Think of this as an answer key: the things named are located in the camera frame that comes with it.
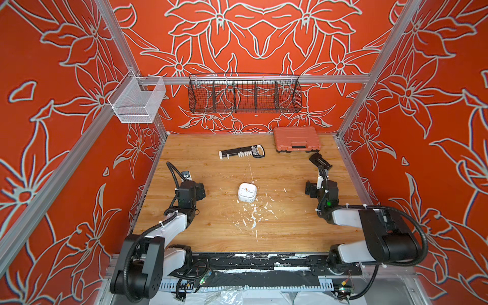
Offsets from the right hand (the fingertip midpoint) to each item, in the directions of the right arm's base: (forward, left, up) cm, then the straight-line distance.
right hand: (319, 179), depth 92 cm
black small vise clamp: (+14, -4, -3) cm, 15 cm away
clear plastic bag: (-47, +45, -5) cm, 65 cm away
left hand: (-4, +63, +1) cm, 63 cm away
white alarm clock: (-6, +36, -3) cm, 36 cm away
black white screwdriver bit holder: (+22, +30, -4) cm, 38 cm away
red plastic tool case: (+29, +7, -1) cm, 30 cm away
